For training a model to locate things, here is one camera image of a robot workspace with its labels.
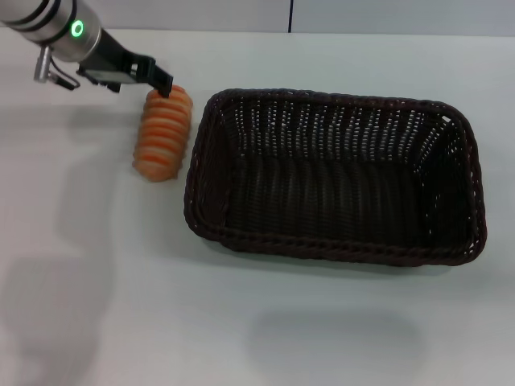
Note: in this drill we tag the orange ridged bread roll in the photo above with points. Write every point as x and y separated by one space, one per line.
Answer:
161 136

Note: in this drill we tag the dark brown woven basket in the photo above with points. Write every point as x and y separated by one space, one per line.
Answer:
322 193

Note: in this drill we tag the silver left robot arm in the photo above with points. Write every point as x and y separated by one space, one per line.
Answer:
48 20

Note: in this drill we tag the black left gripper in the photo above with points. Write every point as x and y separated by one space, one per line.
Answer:
116 54

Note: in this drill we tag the black vertical wall strip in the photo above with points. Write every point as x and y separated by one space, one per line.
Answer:
290 16

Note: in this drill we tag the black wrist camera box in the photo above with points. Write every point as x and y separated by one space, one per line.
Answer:
105 77

